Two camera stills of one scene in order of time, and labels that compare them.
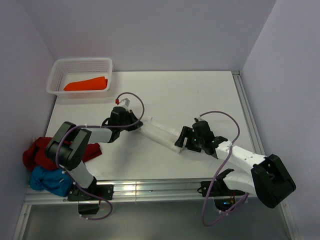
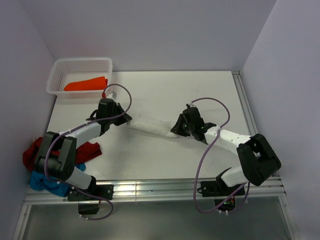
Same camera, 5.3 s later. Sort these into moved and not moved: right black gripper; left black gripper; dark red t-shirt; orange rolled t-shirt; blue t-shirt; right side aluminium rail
Moved: right black gripper; left black gripper
Not moved: right side aluminium rail; dark red t-shirt; orange rolled t-shirt; blue t-shirt
